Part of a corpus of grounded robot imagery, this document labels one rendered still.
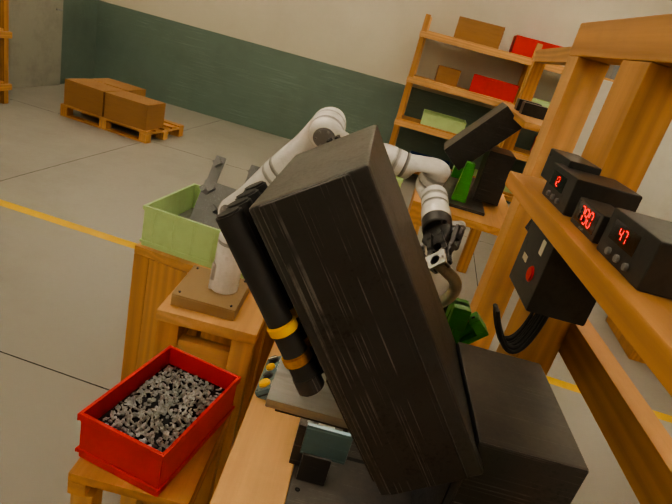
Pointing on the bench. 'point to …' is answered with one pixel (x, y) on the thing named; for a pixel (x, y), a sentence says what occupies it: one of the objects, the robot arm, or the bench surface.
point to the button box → (268, 378)
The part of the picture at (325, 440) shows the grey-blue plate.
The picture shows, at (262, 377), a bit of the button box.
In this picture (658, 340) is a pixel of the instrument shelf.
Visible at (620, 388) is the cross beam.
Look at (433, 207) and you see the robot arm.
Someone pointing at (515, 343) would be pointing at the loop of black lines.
